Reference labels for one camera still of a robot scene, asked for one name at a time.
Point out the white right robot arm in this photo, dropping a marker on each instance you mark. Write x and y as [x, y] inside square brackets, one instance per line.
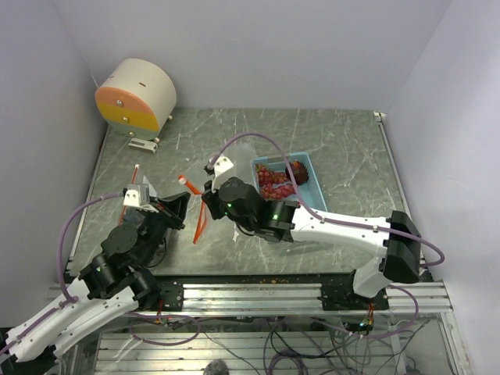
[393, 242]

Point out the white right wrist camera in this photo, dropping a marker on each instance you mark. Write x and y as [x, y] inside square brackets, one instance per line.
[220, 171]

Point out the aluminium rail base frame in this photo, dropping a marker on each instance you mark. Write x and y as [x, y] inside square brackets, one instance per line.
[278, 325]

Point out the white bracket block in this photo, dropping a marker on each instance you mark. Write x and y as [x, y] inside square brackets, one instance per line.
[143, 145]

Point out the dark red round fruit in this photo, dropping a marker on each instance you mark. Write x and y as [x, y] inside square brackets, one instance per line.
[299, 172]

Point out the pink grape bunch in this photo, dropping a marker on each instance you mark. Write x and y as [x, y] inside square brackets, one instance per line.
[273, 184]

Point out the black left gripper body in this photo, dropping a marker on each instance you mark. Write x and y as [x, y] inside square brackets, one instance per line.
[154, 223]

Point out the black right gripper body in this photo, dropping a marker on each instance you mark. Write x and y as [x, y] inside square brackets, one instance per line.
[218, 208]

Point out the light blue plastic basket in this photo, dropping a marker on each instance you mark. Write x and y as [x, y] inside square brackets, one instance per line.
[311, 191]

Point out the clear orange-zip bag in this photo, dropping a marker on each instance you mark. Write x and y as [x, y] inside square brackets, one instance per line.
[241, 156]
[152, 247]

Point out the round pastel drawer cabinet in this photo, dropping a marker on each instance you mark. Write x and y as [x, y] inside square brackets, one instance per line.
[137, 99]

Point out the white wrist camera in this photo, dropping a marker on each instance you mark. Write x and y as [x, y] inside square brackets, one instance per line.
[136, 195]
[220, 171]

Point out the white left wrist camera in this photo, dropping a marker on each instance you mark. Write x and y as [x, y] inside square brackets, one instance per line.
[136, 195]

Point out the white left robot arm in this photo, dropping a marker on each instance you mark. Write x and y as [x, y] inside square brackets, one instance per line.
[115, 282]

